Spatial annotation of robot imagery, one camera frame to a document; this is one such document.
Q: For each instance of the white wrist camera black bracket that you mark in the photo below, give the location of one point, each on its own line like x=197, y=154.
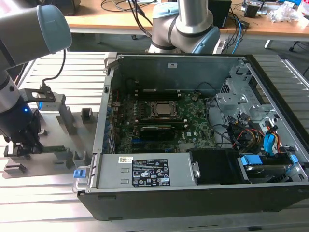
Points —
x=51, y=101

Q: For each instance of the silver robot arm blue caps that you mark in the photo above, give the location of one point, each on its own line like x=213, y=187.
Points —
x=29, y=26

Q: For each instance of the red white box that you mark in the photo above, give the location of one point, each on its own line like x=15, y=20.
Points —
x=304, y=12

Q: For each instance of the black computer tower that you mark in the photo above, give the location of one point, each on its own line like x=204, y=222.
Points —
x=219, y=12

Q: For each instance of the green motherboard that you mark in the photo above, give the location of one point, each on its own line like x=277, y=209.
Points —
x=193, y=120

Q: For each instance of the white power strip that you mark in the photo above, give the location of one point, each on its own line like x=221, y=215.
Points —
x=219, y=46

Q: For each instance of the grey power supply with label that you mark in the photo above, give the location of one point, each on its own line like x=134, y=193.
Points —
x=116, y=174

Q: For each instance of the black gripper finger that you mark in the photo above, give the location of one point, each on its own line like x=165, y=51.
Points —
x=35, y=135
x=18, y=145

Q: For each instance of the silver CPU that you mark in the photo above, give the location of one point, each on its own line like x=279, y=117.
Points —
x=165, y=108

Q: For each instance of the hard disk in blue carrier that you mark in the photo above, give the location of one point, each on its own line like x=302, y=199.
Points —
x=260, y=169

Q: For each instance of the small black box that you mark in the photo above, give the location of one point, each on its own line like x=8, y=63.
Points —
x=251, y=10

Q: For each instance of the black graphics card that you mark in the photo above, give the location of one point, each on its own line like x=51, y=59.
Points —
x=157, y=133

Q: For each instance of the grey parts rack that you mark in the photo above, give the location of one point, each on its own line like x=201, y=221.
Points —
x=62, y=125

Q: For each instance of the wooden desk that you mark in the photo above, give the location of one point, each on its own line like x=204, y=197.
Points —
x=108, y=21

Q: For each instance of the black RAM slot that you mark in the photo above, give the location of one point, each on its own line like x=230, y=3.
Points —
x=159, y=96
x=159, y=120
x=183, y=125

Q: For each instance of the round coin cell battery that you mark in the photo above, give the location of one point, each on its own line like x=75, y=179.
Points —
x=195, y=97

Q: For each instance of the clear plastic bags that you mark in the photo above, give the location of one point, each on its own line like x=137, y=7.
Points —
x=282, y=12

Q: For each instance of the black open PC case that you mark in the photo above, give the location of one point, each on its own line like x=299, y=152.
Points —
x=169, y=205

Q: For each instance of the blue case latch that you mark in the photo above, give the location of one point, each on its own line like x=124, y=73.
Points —
x=79, y=174

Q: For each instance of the metal drive cage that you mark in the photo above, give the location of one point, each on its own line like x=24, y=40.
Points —
x=231, y=101

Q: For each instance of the green RAM stick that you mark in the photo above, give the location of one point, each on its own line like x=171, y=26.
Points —
x=54, y=149

